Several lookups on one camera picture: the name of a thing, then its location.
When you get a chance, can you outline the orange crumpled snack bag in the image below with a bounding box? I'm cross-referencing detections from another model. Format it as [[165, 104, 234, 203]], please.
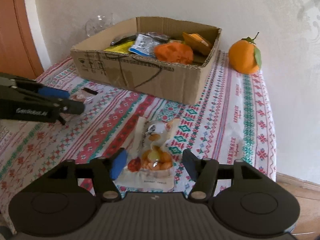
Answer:
[[154, 42, 194, 64]]

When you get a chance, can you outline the clear nut snack packet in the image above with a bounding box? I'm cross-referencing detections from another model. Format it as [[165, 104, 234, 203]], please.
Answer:
[[116, 116, 180, 191]]

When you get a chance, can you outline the clear glass cup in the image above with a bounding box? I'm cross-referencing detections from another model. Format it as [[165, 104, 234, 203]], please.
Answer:
[[85, 13, 113, 37]]

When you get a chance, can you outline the grey dark snack packet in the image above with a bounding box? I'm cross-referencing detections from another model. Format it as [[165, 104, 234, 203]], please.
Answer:
[[145, 32, 170, 43]]

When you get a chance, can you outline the brown wooden door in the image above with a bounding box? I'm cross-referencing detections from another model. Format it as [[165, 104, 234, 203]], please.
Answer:
[[0, 0, 44, 79]]

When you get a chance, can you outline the brown cardboard box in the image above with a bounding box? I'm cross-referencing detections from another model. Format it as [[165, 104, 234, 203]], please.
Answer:
[[71, 17, 222, 105]]

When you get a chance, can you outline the white blue foil snack packet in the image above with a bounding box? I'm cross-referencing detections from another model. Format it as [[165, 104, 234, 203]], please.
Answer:
[[129, 34, 162, 58]]

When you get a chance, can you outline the yellow snack packet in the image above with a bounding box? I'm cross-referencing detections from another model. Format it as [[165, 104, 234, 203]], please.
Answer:
[[104, 41, 135, 54]]

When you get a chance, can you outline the orange snack packet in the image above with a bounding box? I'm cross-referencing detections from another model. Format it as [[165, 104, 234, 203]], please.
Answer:
[[182, 33, 213, 56]]

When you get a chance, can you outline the orange with green leaf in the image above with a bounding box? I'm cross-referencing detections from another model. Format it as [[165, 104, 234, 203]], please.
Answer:
[[228, 32, 262, 75]]

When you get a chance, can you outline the patterned red green tablecloth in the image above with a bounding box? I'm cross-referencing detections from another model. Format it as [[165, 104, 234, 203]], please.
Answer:
[[1, 52, 276, 219]]

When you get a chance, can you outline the brown pig snack packet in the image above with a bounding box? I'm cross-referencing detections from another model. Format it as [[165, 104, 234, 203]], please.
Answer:
[[70, 88, 98, 103]]

